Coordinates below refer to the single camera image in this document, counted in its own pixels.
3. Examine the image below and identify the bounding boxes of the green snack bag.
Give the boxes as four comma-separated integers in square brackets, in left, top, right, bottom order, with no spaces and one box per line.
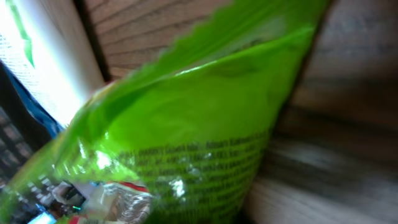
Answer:
[1,0,329,223]

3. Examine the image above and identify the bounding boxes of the blue snack bar wrapper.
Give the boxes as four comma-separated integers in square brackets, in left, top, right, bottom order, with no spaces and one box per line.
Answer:
[4,67,63,138]

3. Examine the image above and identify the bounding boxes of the white tube gold cap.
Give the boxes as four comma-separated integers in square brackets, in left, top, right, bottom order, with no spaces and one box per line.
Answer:
[1,0,104,128]

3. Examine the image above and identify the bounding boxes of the grey plastic mesh basket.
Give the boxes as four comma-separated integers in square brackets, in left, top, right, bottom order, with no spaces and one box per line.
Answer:
[1,65,51,188]

